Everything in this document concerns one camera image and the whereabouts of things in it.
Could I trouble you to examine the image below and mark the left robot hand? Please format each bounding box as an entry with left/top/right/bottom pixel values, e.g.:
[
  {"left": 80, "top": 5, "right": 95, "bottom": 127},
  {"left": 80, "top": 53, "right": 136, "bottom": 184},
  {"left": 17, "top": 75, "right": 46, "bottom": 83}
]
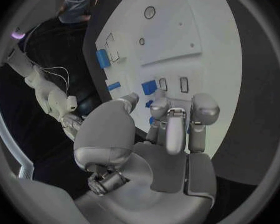
[{"left": 73, "top": 90, "right": 221, "bottom": 224}]

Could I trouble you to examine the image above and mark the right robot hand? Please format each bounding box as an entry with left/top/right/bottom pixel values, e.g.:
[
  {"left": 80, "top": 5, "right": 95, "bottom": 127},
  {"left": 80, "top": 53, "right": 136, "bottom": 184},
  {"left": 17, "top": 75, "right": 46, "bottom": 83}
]
[{"left": 59, "top": 113, "right": 85, "bottom": 141}]

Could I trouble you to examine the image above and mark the white task board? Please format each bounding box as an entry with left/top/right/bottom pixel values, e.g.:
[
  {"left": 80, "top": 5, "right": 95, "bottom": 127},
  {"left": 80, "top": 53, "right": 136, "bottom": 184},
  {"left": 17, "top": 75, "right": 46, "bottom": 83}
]
[{"left": 94, "top": 0, "right": 244, "bottom": 160}]

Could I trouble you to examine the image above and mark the blue peg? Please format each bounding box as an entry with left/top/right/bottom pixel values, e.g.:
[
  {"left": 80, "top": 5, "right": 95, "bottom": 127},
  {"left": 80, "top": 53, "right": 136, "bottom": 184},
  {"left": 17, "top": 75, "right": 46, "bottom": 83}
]
[{"left": 106, "top": 81, "right": 122, "bottom": 92}]

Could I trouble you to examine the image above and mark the blue block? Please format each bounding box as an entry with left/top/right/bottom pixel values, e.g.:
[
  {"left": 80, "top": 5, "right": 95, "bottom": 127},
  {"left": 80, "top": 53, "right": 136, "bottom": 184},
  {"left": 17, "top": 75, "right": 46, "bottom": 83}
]
[
  {"left": 95, "top": 49, "right": 112, "bottom": 69},
  {"left": 140, "top": 79, "right": 158, "bottom": 97}
]

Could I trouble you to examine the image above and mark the person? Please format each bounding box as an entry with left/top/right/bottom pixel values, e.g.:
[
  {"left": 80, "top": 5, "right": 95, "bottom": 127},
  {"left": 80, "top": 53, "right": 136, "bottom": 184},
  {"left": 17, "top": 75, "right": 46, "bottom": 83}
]
[{"left": 57, "top": 0, "right": 107, "bottom": 24}]

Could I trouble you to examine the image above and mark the white cable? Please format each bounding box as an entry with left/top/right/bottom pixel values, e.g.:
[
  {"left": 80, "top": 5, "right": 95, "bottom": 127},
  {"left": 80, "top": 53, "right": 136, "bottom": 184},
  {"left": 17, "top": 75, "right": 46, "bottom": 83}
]
[
  {"left": 44, "top": 70, "right": 65, "bottom": 83},
  {"left": 39, "top": 66, "right": 70, "bottom": 96}
]

